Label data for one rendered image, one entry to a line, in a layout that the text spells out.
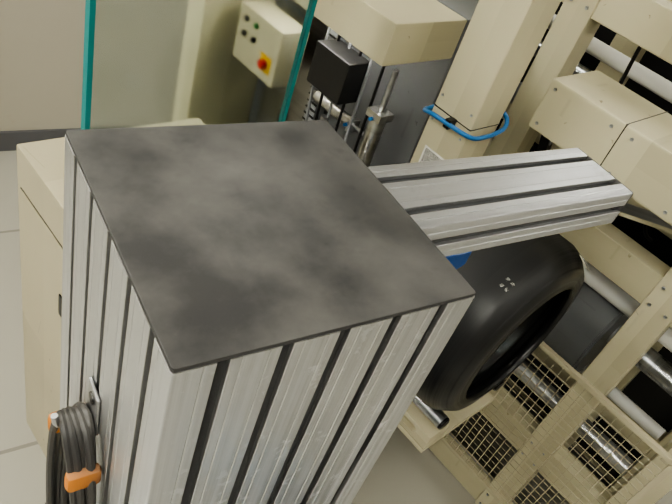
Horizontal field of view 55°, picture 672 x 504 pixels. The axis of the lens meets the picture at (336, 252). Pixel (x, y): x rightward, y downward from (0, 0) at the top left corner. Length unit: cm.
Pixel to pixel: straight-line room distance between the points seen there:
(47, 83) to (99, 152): 338
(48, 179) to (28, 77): 214
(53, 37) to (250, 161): 327
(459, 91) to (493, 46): 14
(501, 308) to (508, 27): 64
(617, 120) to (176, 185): 139
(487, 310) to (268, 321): 118
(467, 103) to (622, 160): 41
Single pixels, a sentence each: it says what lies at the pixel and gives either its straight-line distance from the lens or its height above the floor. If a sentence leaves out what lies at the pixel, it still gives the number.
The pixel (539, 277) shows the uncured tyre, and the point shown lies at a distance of 163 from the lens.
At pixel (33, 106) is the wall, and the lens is 397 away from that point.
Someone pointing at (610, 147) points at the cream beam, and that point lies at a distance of 177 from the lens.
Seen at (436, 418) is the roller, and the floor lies 91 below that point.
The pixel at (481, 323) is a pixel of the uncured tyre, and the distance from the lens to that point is 157.
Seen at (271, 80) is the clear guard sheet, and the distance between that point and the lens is 165.
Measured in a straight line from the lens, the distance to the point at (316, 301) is 44.
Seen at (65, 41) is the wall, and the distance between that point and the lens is 381.
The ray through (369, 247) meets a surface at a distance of 51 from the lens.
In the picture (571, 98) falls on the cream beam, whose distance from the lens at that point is 180.
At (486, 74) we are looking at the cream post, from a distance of 161.
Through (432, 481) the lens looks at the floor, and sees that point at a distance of 297.
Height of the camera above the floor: 233
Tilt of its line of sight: 38 degrees down
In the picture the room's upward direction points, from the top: 21 degrees clockwise
